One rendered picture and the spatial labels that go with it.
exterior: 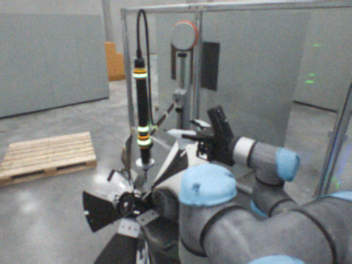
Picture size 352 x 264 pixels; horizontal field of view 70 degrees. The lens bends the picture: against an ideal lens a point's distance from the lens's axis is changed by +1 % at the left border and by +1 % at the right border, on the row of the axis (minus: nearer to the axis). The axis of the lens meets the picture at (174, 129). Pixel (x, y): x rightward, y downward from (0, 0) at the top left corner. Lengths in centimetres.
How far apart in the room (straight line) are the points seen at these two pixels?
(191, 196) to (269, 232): 10
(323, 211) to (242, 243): 11
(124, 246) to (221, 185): 94
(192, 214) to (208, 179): 5
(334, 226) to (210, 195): 14
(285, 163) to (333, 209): 30
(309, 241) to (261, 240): 5
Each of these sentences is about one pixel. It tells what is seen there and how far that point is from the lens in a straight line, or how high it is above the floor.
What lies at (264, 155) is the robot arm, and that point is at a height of 166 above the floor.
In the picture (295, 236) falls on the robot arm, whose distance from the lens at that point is 32.
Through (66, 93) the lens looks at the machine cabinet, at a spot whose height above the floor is 32.
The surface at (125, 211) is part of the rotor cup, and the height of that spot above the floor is 120.
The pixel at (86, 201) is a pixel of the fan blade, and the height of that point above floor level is 110.
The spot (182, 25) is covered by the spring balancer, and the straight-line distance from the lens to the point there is 151.
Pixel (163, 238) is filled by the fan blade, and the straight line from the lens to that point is 107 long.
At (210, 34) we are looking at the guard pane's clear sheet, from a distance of 158.
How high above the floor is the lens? 197
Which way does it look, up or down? 24 degrees down
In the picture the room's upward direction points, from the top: straight up
